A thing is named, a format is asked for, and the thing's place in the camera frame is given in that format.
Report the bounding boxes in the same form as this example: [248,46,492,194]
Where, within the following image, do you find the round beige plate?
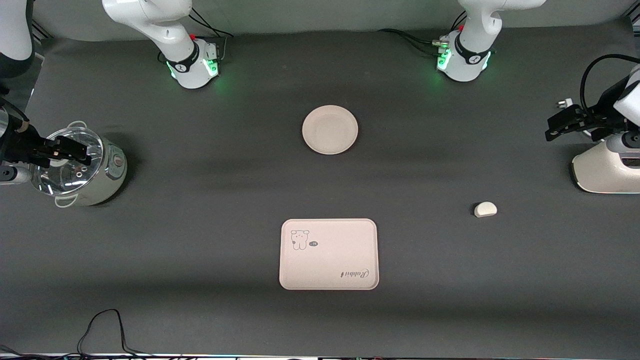
[302,105,359,155]

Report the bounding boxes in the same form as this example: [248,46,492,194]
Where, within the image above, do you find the beige tray with rabbit print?
[279,218,380,291]

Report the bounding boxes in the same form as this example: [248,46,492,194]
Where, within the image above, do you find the glass pot lid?
[28,127,105,196]

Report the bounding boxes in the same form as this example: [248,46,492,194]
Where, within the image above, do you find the white toaster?
[571,141,640,195]

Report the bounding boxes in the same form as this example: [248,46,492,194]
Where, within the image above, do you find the dark grey table mat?
[0,20,640,359]

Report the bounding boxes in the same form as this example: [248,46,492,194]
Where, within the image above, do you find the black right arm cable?
[0,96,32,133]

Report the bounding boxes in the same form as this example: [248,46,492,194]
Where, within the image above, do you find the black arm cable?
[0,96,32,133]
[579,53,640,121]

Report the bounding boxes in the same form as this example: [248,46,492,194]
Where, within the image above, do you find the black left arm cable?
[579,53,640,121]

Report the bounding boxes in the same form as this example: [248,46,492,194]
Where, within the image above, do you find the black left base cables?
[376,10,467,57]

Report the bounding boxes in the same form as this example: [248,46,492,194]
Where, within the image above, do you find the black base cables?
[376,10,467,57]
[187,7,235,62]

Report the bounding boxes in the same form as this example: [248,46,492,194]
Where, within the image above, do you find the black loose cable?
[76,308,151,357]

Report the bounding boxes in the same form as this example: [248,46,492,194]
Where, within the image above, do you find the black right base cables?
[187,7,235,62]

